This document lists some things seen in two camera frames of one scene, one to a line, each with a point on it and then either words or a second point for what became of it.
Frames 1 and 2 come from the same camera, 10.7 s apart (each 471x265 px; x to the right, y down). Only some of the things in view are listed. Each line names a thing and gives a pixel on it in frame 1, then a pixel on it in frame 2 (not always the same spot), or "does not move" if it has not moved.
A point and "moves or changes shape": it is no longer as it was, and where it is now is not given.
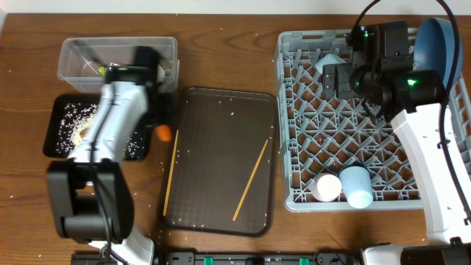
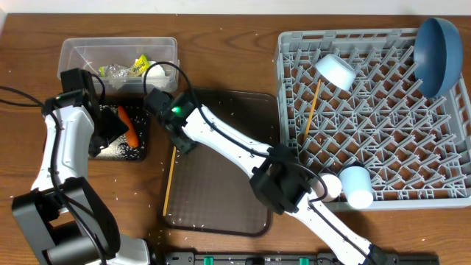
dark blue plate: x=434 y=48 does not move
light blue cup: x=357 y=183 does not move
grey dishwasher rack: x=321 y=136 does not move
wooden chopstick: x=170 y=173 does not move
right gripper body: x=354 y=84 -> x=183 y=144
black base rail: x=231 y=258 does not move
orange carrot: x=164 y=132 moves or changes shape
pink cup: x=326 y=187 does not move
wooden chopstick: x=234 y=218 -> x=312 y=111
